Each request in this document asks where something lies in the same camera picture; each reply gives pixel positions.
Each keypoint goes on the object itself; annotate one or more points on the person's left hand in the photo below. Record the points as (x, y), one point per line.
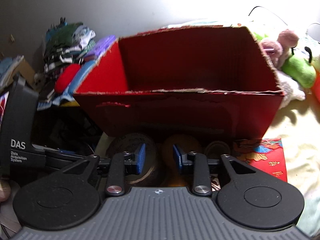
(5, 190)

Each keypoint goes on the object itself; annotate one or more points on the green caterpillar plush toy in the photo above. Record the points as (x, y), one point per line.
(298, 66)

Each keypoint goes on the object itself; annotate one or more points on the pile of folded clothes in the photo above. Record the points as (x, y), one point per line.
(64, 44)

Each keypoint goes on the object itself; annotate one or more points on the cardboard box with items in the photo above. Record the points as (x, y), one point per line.
(12, 66)

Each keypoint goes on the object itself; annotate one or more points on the yellow orange plush toy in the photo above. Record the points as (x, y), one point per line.
(316, 86)

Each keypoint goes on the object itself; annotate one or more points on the white plush toy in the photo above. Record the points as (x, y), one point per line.
(291, 88)

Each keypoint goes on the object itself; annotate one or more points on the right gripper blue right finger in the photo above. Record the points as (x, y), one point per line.
(194, 168)

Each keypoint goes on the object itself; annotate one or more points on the red cardboard box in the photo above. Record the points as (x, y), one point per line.
(210, 79)

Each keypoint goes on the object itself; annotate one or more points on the pink plush toy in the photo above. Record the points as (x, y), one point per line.
(279, 50)

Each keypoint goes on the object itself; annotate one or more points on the roll of printed tape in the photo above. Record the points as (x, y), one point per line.
(129, 143)

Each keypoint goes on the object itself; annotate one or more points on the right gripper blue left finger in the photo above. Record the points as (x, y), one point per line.
(121, 165)

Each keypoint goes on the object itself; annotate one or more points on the red patterned gift packet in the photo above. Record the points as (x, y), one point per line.
(265, 154)

